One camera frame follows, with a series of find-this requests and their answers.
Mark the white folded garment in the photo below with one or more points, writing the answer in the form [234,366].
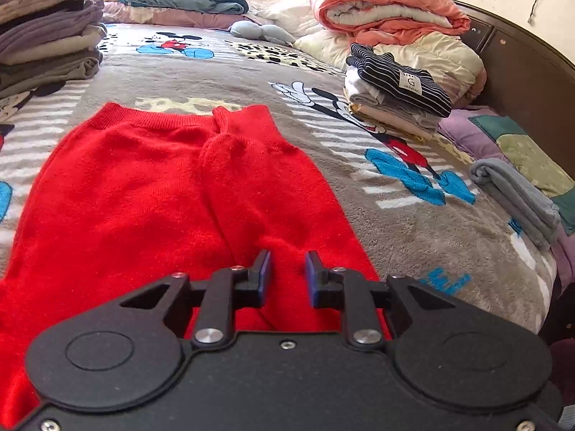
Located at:
[359,83]

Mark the white quilted blanket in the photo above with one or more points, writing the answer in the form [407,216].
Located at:
[278,13]

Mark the cream quilt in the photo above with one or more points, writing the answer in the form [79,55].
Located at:
[449,63]

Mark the cartoon mouse printed blanket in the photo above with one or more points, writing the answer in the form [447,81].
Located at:
[382,242]

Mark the light blue plush toy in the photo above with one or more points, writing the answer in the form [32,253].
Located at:
[260,32]

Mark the dark wooden headboard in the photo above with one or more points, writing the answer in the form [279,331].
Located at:
[530,81]

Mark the stack of folded grey clothes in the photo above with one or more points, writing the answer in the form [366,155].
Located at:
[45,36]

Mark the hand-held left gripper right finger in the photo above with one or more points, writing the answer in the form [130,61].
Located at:
[311,280]

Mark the light grey folded garment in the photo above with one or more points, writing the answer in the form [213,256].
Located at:
[395,112]

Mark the red knitted sweater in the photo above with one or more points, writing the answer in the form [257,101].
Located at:
[134,197]

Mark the grey fleece folded garment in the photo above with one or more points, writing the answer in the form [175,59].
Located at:
[516,197]

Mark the navy striped folded garment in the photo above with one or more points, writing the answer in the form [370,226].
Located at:
[404,85]

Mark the peach folded garment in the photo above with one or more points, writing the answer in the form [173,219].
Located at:
[386,123]

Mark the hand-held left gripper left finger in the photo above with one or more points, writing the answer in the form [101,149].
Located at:
[265,278]

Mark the person's maroon clothing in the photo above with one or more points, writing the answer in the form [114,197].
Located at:
[564,377]

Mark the pink folded quilt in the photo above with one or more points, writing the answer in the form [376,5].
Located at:
[386,4]

